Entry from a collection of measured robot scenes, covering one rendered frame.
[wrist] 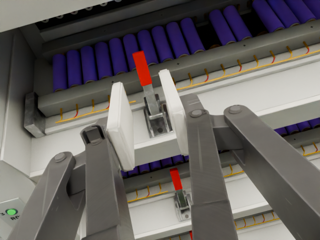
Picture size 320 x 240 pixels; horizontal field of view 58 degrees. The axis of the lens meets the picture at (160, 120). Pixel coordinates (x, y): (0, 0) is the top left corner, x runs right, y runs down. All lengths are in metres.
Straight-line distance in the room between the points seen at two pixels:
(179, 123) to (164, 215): 0.35
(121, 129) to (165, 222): 0.35
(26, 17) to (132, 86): 0.15
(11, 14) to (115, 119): 0.13
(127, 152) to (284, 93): 0.24
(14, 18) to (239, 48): 0.24
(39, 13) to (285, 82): 0.27
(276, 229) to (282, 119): 0.37
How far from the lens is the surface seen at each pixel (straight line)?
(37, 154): 0.37
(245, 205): 0.50
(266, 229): 0.69
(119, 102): 0.18
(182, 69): 0.35
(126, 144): 0.16
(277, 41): 0.38
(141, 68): 0.30
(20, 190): 0.39
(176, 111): 0.15
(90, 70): 0.39
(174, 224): 0.49
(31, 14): 0.26
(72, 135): 0.36
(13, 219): 0.44
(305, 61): 0.39
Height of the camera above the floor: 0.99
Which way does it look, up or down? 42 degrees down
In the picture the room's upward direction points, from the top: 17 degrees counter-clockwise
